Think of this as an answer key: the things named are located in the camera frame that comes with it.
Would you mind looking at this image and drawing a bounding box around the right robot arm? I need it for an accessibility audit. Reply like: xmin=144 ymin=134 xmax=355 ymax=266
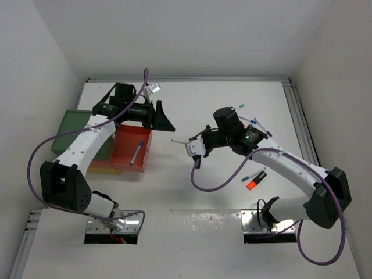
xmin=185 ymin=107 xmax=352 ymax=229

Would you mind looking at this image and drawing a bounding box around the coral drawer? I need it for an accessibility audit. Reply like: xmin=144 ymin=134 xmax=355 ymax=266
xmin=110 ymin=125 xmax=152 ymax=173

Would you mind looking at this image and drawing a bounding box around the green top drawer box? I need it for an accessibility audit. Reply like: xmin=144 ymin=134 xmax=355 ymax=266
xmin=51 ymin=110 xmax=115 ymax=161

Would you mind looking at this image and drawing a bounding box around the light blue fineliner pen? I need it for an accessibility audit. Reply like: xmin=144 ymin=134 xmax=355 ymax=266
xmin=171 ymin=138 xmax=189 ymax=145

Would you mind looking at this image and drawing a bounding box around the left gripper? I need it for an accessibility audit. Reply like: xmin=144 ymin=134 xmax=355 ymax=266
xmin=124 ymin=99 xmax=174 ymax=131

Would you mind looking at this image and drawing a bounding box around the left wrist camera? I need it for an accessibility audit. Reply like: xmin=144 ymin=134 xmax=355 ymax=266
xmin=143 ymin=83 xmax=161 ymax=102

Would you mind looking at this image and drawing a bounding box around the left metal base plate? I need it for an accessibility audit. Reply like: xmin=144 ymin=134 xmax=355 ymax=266
xmin=86 ymin=210 xmax=143 ymax=234

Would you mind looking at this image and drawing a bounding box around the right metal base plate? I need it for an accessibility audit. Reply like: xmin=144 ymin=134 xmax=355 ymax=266
xmin=241 ymin=209 xmax=295 ymax=235

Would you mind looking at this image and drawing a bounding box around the yellow bottom drawer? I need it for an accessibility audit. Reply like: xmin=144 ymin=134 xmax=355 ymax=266
xmin=87 ymin=161 xmax=121 ymax=175

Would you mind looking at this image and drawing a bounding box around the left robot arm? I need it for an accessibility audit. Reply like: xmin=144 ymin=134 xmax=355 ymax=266
xmin=40 ymin=83 xmax=175 ymax=219

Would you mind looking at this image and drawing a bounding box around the orange highlighter marker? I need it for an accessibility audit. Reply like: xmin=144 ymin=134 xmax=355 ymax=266
xmin=246 ymin=171 xmax=267 ymax=191

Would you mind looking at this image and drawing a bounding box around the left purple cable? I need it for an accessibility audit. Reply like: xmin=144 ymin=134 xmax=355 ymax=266
xmin=27 ymin=67 xmax=151 ymax=233

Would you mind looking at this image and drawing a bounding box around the violet fineliner pen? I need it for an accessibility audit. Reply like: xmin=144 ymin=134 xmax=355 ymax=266
xmin=254 ymin=118 xmax=273 ymax=138

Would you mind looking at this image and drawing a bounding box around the metal base plate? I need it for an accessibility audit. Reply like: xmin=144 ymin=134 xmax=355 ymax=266
xmin=86 ymin=210 xmax=143 ymax=234
xmin=241 ymin=209 xmax=295 ymax=235

